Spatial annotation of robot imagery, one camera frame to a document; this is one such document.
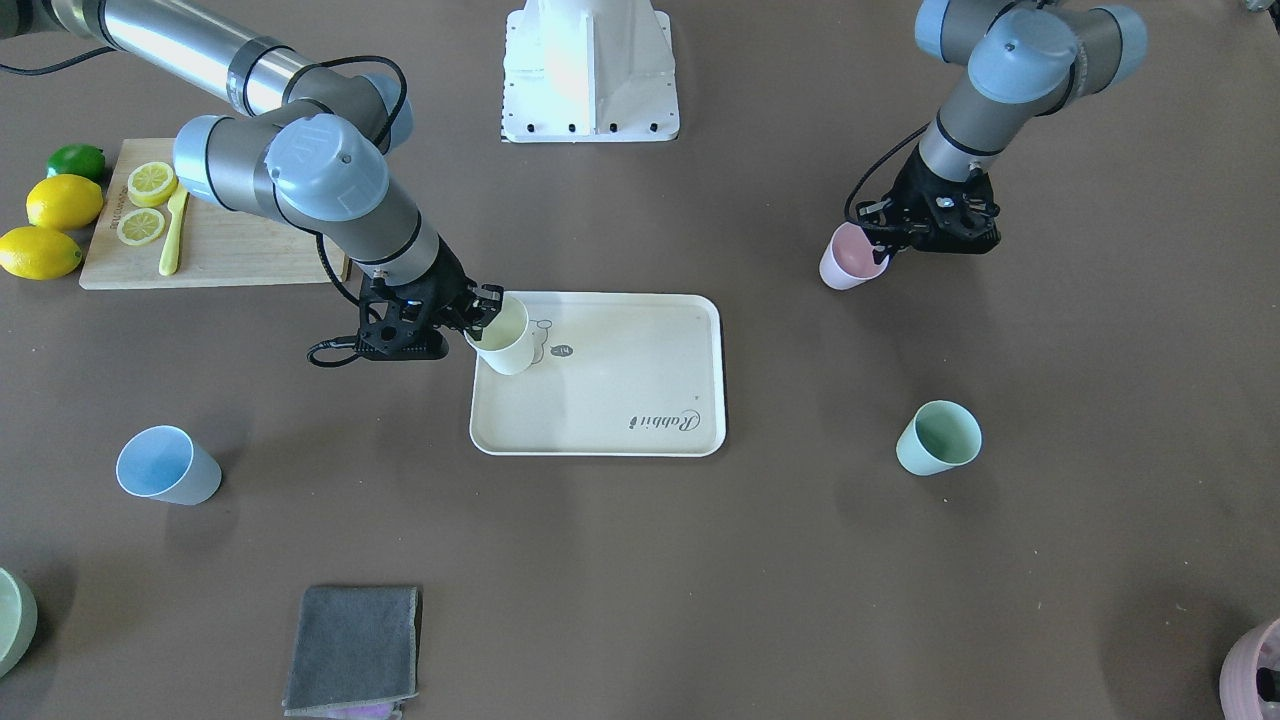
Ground cream cup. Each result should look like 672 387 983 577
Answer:
463 293 538 375

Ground green cup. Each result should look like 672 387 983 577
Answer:
895 400 983 477

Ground wooden cutting board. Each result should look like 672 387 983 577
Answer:
79 138 328 290

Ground cream rabbit tray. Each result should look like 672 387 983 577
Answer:
468 291 727 457

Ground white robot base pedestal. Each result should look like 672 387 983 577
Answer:
500 1 680 143

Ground pink bowl with ice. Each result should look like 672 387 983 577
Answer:
1219 619 1279 719

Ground pink cup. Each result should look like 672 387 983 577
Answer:
819 222 890 291

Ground grey folded cloth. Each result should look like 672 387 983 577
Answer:
282 585 420 719

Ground green lime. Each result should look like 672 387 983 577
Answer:
45 143 106 182

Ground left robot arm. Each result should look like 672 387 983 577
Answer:
845 1 1149 264

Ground blue cup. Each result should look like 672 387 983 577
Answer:
115 425 223 506

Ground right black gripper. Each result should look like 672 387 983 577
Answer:
355 241 506 360

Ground yellow lemon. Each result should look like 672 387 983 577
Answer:
26 174 104 231
1 225 83 281

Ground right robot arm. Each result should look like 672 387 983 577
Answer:
3 1 504 360

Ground lemon slice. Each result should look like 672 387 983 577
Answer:
125 161 179 209
115 208 166 247

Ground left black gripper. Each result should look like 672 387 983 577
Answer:
855 150 1001 269

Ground yellow plastic knife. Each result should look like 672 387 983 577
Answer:
157 183 189 277

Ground green bowl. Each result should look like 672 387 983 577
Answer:
0 568 38 676

